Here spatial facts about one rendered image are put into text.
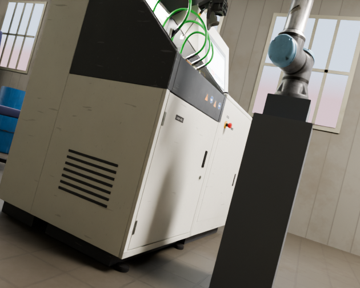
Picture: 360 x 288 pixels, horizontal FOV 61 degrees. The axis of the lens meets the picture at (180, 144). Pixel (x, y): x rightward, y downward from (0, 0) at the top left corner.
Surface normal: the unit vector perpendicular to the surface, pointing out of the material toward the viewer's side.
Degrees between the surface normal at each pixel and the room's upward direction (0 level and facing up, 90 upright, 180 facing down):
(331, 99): 90
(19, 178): 90
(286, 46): 98
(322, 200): 90
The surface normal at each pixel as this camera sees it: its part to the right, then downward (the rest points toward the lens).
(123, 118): -0.43, -0.14
